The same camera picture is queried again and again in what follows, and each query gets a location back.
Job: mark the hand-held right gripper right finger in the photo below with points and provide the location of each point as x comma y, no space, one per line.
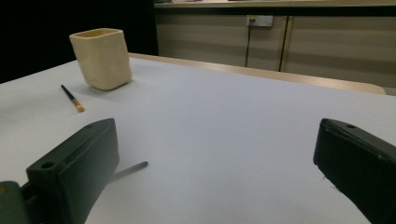
358,161

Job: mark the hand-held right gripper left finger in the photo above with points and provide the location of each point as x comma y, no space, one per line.
77,168

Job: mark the beige square pen holder cup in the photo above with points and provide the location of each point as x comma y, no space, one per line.
102,59

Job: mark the beige panelled cabinet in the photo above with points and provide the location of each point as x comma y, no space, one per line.
342,46

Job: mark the white table sheet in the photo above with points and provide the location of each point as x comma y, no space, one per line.
218,124

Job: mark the white wall socket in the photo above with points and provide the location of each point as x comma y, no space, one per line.
263,20

